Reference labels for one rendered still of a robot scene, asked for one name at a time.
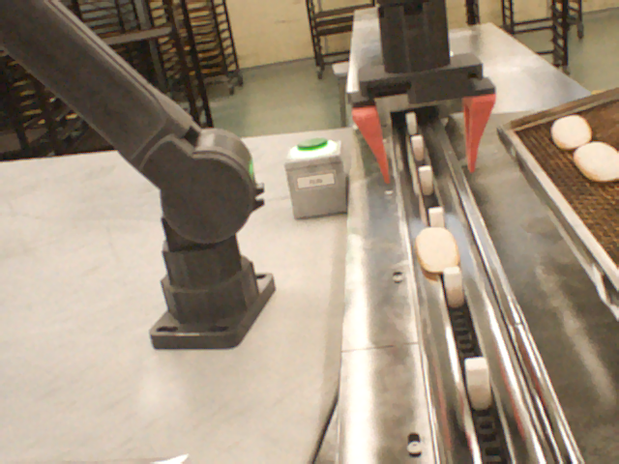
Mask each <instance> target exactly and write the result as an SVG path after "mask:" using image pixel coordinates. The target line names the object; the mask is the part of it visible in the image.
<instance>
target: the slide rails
mask: <svg viewBox="0 0 619 464"><path fill-rule="evenodd" d="M411 113H414V115H415V122H417V125H418V129H419V132H420V136H421V137H422V138H423V145H424V149H425V152H426V156H427V162H428V165H429V166H430V168H431V177H432V181H433V183H434V187H435V190H436V194H437V197H438V201H439V205H440V208H442V210H443V216H444V221H445V225H446V228H447V230H448V231H450V232H451V233H452V235H453V236H454V238H455V240H456V242H457V248H458V253H459V260H458V264H457V267H459V271H460V277H461V284H462V287H463V291H464V294H465V298H466V301H467V304H468V308H469V311H470V315H471V318H472V322H473V326H474V330H475V333H476V337H477V339H478V343H479V347H480V350H481V354H482V357H483V358H485V360H486V366H487V373H488V380H489V383H490V387H491V390H492V391H493V394H494V398H495V402H496V406H497V409H498V413H499V416H500V420H501V422H502V426H503V429H504V433H505V436H506V440H507V444H508V447H509V451H510V454H511V458H512V460H513V464H554V461H553V458H552V456H551V453H550V450H549V447H548V444H547V442H546V439H545V434H544V432H543V430H542V427H541V424H540V422H539V419H538V416H537V413H536V411H535V408H534V405H533V402H532V399H531V396H530V393H529V390H528V388H527V386H526V383H525V380H524V377H523V375H522V372H521V369H520V366H519V364H518V361H517V358H516V354H515V351H514V348H513V345H512V343H511V341H510V338H509V335H508V332H507V330H506V327H505V323H504V320H503V318H502V315H501V312H500V309H499V307H498V304H497V301H496V299H495V297H494V294H493V291H492V288H490V286H489V283H488V280H487V277H486V273H485V270H484V267H483V264H482V262H481V259H480V256H479V253H478V251H477V249H476V245H475V242H474V240H473V237H472V234H471V231H470V229H469V226H468V223H467V220H466V217H465V215H464V212H463V210H462V207H461V205H460V202H459V199H458V196H457V192H456V189H455V186H454V184H453V181H452V178H451V175H450V172H449V170H448V166H447V163H446V161H445V159H444V156H443V153H442V150H441V148H440V145H439V142H438V139H437V137H436V134H435V131H434V128H433V126H432V123H431V121H430V118H429V115H428V113H427V108H426V107H419V108H412V109H411ZM390 118H391V125H392V131H393V138H394V144H395V150H396V157H397V164H398V176H399V183H400V189H401V196H402V203H403V209H404V215H405V221H406V228H407V235H408V241H409V248H410V255H411V261H412V268H413V275H414V280H415V287H417V294H418V300H419V307H420V313H421V319H422V327H423V334H424V340H425V346H426V353H427V365H428V372H429V378H430V384H431V391H432V397H433V405H434V411H435V417H436V424H437V430H438V437H439V444H440V449H441V456H442V463H443V464H482V463H481V458H480V455H479V450H478V446H477V441H476V437H475V432H474V428H473V423H472V420H471V415H470V411H469V407H468V402H467V397H466V392H465V388H464V384H463V380H462V375H461V371H460V366H459V362H458V358H457V350H456V346H455V342H454V337H453V333H452V328H451V323H450V318H449V314H448V309H447V306H446V302H445V297H444V293H443V288H442V284H441V279H440V275H434V274H430V273H428V272H427V271H425V270H424V269H423V267H422V266H421V264H420V262H419V259H418V256H417V250H415V240H417V237H418V235H419V234H420V233H421V232H422V231H423V230H424V229H425V228H428V222H427V214H426V210H425V205H424V201H423V197H422V193H421V189H420V184H419V180H418V175H417V171H415V165H414V161H413V157H412V153H411V148H410V144H409V140H408V135H407V131H406V126H405V123H404V118H403V114H402V110H400V111H393V112H390Z"/></svg>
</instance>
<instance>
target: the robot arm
mask: <svg viewBox="0 0 619 464"><path fill-rule="evenodd" d="M375 2H376V4H383V6H377V7H376V10H377V18H378V26H379V34H380V42H381V49H382V58H383V65H382V66H375V67H368V68H362V69H359V87H360V91H356V93H353V94H352V108H353V120H354V122H355V124H356V125H357V127H358V129H359V130H360V132H361V133H362V135H363V136H364V138H365V140H366V141H367V143H368V145H369V146H370V148H371V150H372V151H373V152H374V154H375V155H376V158H377V161H378V163H379V166H380V170H381V173H382V176H383V178H384V181H385V184H387V185H388V184H390V182H389V174H388V165H387V159H386V153H385V148H384V142H383V137H382V132H381V127H380V122H379V116H378V111H377V105H376V99H382V98H389V97H395V96H402V95H407V101H408V104H409V105H418V104H425V103H432V102H444V101H451V100H458V99H462V103H463V118H464V132H465V147H466V156H467V163H468V170H469V172H470V173H474V170H475V164H476V158H477V154H478V148H479V143H480V140H481V137H482V135H483V132H484V130H485V127H486V123H487V121H488V118H489V116H490V113H491V111H493V108H494V106H495V104H496V101H497V97H496V85H495V84H494V83H493V82H491V81H490V80H489V79H488V78H487V77H484V75H483V63H482V62H481V61H480V59H479V58H478V57H477V56H476V55H475V54H474V53H473V52H466V53H460V54H454V55H451V50H450V40H449V29H448V18H447V7H446V0H375ZM0 47H1V48H3V49H4V50H5V51H6V52H7V53H8V54H10V55H11V56H12V57H13V58H14V59H15V60H16V61H17V62H18V63H19V64H20V65H21V66H22V67H24V68H25V69H26V70H27V71H28V72H30V73H32V74H33V75H34V76H35V77H37V78H38V79H39V80H40V81H41V82H42V83H43V84H44V85H46V86H47V87H48V88H49V89H50V91H51V92H52V93H54V94H55V95H56V96H57V97H58V98H59V99H61V100H62V101H63V102H64V103H65V104H67V105H68V106H69V107H70V108H71V109H72V110H73V111H75V112H76V113H77V114H78V115H79V116H80V117H82V118H83V119H84V120H85V121H86V122H87V123H88V124H90V125H91V126H92V127H93V128H94V129H95V130H96V131H97V132H98V133H100V134H101V135H102V136H103V137H104V138H105V139H106V140H107V141H108V142H110V143H111V144H112V145H113V146H114V147H115V148H116V150H117V151H118V153H119V154H120V155H121V156H122V157H123V158H124V159H125V160H126V161H127V162H128V163H129V164H130V165H131V166H132V167H133V168H135V170H136V171H137V172H138V173H139V174H140V175H142V176H143V177H144V178H145V179H146V180H148V181H149V182H150V183H151V184H152V185H153V186H154V187H156V188H157V189H158V190H159V191H160V201H161V208H162V216H161V223H162V229H163V233H164V236H165V239H164V240H163V244H162V259H163V263H164V265H165V269H166V275H165V276H164V277H163V278H162V279H161V280H160V283H161V287H162V292H163V296H164V300H165V304H166V307H167V310H166V311H165V312H164V314H163V315H162V316H161V317H160V318H159V319H158V320H157V322H156V323H155V325H154V326H153V327H152V328H151V329H150V330H149V335H150V339H151V342H152V346H153V348H154V349H156V350H228V349H233V348H235V347H237V346H239V345H240V344H241V342H242V341H243V339H244V338H245V336H246V335H247V333H248V332H249V330H250V329H251V327H252V325H253V323H254V321H255V320H256V318H257V317H258V315H259V314H260V312H261V311H262V309H264V307H265V306H266V304H267V303H268V302H269V301H270V299H271V298H272V296H273V295H274V293H275V292H276V290H277V287H276V283H275V278H274V275H273V274H272V273H256V272H255V271H254V267H253V263H252V261H250V260H249V259H248V258H247V257H246V256H244V255H241V253H240V249H239V244H238V240H237V235H236V233H238V232H239V231H240V230H241V229H242V228H243V226H244V225H245V224H246V222H247V220H248V219H249V217H250V215H251V213H252V212H254V211H256V210H257V209H259V208H261V207H262V206H265V199H263V198H259V199H256V198H255V197H257V196H259V195H260V194H262V193H265V184H264V183H257V182H256V181H255V178H254V173H253V163H252V157H251V153H250V151H249V149H248V147H247V146H246V144H245V143H244V142H243V141H242V140H241V139H240V138H239V137H237V136H236V135H234V134H233V133H231V132H229V131H226V130H220V129H206V130H203V129H201V128H200V127H199V126H198V125H197V124H196V123H195V122H194V121H193V118H192V117H191V116H190V115H189V114H188V113H186V112H185V111H183V110H182V109H181V108H180V107H179V106H178V105H177V104H175V103H174V102H173V101H172V100H170V99H169V98H167V97H166V96H164V95H163V94H161V93H160V92H158V90H157V89H156V88H154V87H153V86H152V85H151V84H150V83H149V82H148V81H146V80H145V79H144V78H143V77H142V76H141V75H140V74H139V73H138V72H136V71H135V70H134V69H133V68H132V67H131V66H130V65H129V64H128V63H127V62H125V61H124V60H123V59H122V58H121V57H120V56H119V55H118V54H117V53H116V52H114V51H113V50H112V49H111V48H110V47H109V46H107V45H106V44H105V43H103V42H102V41H101V40H100V39H99V38H98V37H97V36H96V35H95V34H94V33H93V32H91V31H90V30H89V29H88V28H87V27H86V26H85V25H84V24H83V23H82V22H80V21H79V20H78V19H77V18H76V17H75V16H74V15H73V14H72V13H70V12H69V10H68V9H67V8H66V7H65V6H64V5H63V4H62V3H61V2H60V1H58V0H0ZM471 78H474V79H471Z"/></svg>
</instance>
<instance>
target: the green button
mask: <svg viewBox="0 0 619 464"><path fill-rule="evenodd" d="M327 146H329V143H328V140H327V139H326V138H311V139H307V140H304V141H301V142H299V143H298V145H297V151H299V152H311V151H316V150H320V149H323V148H325V147H327Z"/></svg>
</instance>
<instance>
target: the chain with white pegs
mask: <svg viewBox="0 0 619 464"><path fill-rule="evenodd" d="M402 114H403V118H404V123H405V126H406V131H407V135H408V139H409V144H410V148H411V153H412V157H413V161H414V165H415V171H417V175H418V180H419V184H420V188H421V193H422V196H423V201H424V205H425V210H426V214H427V222H428V226H429V227H442V228H445V223H444V216H443V210H442V208H438V206H437V203H436V199H435V195H434V192H433V185H432V177H431V168H430V166H427V163H426V160H425V155H424V146H423V138H422V137H421V136H419V134H418V131H417V123H415V115H414V113H411V109H405V110H402ZM443 273H444V274H442V275H440V279H441V284H442V288H443V292H444V297H445V301H446V306H447V309H448V314H449V318H450V323H451V328H452V333H453V337H454V342H455V346H456V349H457V357H458V362H459V366H460V371H461V375H462V380H463V384H464V387H465V392H466V396H467V402H468V406H469V411H470V415H471V420H472V423H473V428H474V432H475V436H476V441H477V445H478V450H479V454H480V458H481V460H482V464H509V463H508V460H507V456H506V452H505V450H504V446H503V442H502V439H501V435H500V431H499V428H498V424H497V422H496V417H495V414H494V410H493V407H491V403H490V393H489V383H488V373H487V366H486V360H485V358H478V353H477V349H476V346H475V342H474V339H473V335H472V332H471V328H470V325H469V320H468V316H467V313H466V309H465V306H464V302H463V296H462V286H461V277H460V271H459V267H451V268H444V269H443ZM489 441H491V442H489ZM491 454H496V455H491Z"/></svg>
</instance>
